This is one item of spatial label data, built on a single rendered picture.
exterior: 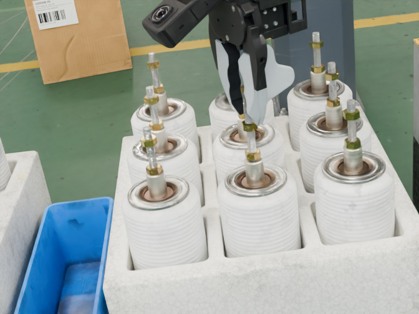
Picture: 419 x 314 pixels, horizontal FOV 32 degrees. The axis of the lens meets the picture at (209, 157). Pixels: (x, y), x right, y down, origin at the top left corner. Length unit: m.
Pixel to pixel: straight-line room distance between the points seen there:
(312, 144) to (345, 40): 0.58
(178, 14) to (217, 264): 0.30
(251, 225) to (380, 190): 0.15
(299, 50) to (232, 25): 0.73
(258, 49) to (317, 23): 0.73
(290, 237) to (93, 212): 0.39
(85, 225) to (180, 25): 0.52
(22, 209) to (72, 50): 0.90
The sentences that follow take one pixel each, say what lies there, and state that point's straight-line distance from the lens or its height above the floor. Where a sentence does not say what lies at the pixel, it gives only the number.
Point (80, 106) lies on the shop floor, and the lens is 1.81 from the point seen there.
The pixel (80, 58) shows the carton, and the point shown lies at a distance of 1.96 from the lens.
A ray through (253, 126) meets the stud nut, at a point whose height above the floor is 0.33.
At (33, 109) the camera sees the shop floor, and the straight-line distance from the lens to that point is 1.85.
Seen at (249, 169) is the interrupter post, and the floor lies 0.27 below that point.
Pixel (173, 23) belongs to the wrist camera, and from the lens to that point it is 0.74.
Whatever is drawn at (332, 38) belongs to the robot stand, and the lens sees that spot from 1.51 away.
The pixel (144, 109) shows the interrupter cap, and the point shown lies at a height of 0.25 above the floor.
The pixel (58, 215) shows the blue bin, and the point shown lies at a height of 0.10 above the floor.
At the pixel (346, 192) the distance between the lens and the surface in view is 0.86.
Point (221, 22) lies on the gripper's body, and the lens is 0.80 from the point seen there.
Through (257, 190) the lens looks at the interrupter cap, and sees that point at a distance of 0.86.
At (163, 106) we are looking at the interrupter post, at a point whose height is 0.26.
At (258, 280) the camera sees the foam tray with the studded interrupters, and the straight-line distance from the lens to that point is 0.87.
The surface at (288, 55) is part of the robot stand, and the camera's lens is 1.51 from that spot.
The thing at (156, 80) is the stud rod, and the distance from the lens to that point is 1.07.
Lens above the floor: 0.70
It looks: 29 degrees down
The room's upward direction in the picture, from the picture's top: 8 degrees counter-clockwise
